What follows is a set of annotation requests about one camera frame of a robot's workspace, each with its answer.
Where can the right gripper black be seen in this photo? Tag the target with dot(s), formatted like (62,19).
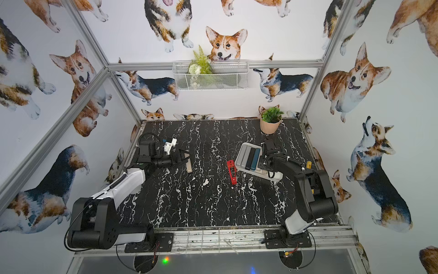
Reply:
(260,163)

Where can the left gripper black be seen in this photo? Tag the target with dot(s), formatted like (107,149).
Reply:
(179,157)

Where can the teal plier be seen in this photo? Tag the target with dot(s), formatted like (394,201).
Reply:
(255,159)

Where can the grey plier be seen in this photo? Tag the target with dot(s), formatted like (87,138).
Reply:
(246,156)
(241,154)

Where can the beige plier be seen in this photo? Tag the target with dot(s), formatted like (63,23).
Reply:
(188,163)

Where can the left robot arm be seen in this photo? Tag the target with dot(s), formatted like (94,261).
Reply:
(96,225)

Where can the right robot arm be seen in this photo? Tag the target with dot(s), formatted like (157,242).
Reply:
(315,198)

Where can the white storage tray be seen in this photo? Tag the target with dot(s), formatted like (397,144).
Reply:
(268,175)

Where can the pink potted plant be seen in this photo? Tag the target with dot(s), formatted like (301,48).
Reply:
(270,119)

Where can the fern with white flower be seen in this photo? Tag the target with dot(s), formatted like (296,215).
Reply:
(200,65)

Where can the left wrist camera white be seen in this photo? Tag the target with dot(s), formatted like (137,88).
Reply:
(169,146)

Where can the white wire wall basket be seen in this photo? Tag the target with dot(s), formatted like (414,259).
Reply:
(221,75)

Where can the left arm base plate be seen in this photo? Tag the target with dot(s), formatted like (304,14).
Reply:
(161,242)

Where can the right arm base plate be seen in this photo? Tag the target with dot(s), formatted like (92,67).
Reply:
(280,238)

